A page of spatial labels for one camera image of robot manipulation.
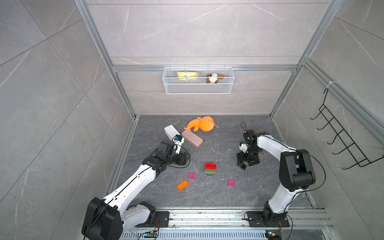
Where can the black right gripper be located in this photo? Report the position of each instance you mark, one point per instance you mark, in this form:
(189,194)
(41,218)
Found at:
(240,158)

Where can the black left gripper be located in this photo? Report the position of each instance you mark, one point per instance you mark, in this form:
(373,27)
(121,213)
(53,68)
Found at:
(182,159)

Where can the small black lego cube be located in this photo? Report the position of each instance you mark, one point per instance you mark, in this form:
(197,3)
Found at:
(243,166)

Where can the magenta lego brick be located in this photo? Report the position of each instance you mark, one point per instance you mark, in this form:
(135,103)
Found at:
(191,175)
(231,184)

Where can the orange lego brick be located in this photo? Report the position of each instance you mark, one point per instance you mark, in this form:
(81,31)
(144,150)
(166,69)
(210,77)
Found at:
(182,185)

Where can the red lego brick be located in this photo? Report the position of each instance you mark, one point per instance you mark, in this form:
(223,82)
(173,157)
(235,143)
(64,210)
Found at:
(210,167)

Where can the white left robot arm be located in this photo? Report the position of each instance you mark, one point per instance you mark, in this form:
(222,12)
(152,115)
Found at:
(129,192)

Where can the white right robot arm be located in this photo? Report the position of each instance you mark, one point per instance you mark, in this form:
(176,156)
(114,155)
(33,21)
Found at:
(296,172)

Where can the white rectangular box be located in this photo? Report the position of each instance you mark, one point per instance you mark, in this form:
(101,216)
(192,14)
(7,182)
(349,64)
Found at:
(171,132)

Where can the pink rectangular case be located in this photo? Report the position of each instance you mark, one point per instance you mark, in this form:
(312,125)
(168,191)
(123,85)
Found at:
(192,138)

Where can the orange plush whale toy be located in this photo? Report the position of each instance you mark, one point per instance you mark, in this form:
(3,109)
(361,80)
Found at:
(205,124)

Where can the yellow packet in basket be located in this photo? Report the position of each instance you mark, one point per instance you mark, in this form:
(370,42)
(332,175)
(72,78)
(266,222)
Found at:
(188,76)

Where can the brown white plush toy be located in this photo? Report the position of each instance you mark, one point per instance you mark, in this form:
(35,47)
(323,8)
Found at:
(214,78)

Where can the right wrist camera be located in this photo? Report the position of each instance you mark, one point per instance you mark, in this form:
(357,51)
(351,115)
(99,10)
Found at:
(243,146)

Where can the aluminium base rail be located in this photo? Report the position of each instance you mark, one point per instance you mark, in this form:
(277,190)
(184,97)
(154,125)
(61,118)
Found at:
(229,223)

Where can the white wire wall basket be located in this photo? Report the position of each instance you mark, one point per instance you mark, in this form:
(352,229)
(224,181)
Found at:
(175,87)

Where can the black wire hook rack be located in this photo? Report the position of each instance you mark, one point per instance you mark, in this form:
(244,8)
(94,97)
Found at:
(349,145)

